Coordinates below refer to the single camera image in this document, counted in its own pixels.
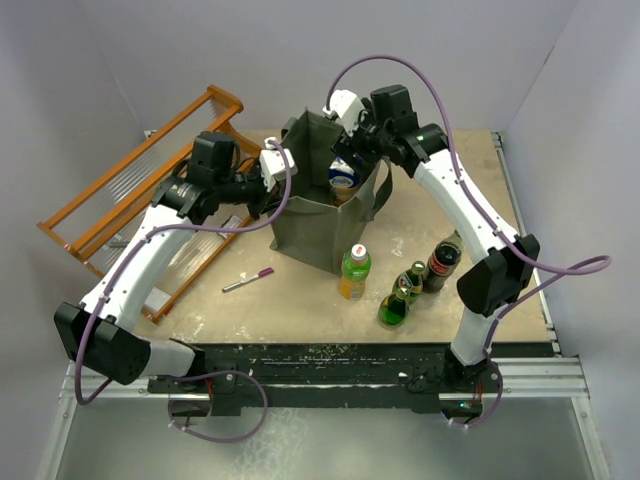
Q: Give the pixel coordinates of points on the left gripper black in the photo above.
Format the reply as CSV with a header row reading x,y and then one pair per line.
x,y
256,208

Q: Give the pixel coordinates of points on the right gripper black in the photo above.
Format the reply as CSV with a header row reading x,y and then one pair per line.
x,y
348,146

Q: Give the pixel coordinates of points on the blue yellow juice carton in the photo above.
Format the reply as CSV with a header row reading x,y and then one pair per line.
x,y
344,182

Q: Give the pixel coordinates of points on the green canvas bag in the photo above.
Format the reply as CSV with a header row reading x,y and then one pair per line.
x,y
312,229

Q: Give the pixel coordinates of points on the cola glass bottle red cap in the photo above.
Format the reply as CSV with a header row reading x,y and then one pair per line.
x,y
442,262

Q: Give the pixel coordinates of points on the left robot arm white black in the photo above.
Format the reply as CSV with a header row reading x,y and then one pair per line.
x,y
98,332

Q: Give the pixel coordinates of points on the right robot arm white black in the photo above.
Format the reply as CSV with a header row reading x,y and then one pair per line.
x,y
501,257

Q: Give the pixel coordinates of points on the small red white box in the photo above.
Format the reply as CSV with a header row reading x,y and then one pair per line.
x,y
232,222

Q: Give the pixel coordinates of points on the pink white marker pen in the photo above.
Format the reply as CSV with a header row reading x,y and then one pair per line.
x,y
249,279

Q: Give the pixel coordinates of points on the green tea plastic bottle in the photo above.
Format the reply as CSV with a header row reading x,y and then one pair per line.
x,y
355,268

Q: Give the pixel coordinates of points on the green glass bottle rear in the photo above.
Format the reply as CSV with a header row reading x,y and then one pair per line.
x,y
412,279

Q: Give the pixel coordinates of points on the green glass bottle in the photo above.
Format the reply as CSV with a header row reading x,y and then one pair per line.
x,y
412,279
394,308

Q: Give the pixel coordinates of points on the orange wooden rack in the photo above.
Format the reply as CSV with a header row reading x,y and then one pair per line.
x,y
95,226

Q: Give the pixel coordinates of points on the green glass bottle front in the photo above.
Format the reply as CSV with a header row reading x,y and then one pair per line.
x,y
394,308

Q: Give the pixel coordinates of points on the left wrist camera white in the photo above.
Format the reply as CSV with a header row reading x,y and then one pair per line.
x,y
272,165

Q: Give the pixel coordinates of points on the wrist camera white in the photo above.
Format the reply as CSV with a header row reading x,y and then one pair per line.
x,y
272,165
344,108

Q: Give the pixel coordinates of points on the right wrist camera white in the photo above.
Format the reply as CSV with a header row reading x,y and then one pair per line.
x,y
344,108

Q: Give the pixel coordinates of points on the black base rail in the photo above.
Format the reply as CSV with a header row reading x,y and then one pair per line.
x,y
421,377

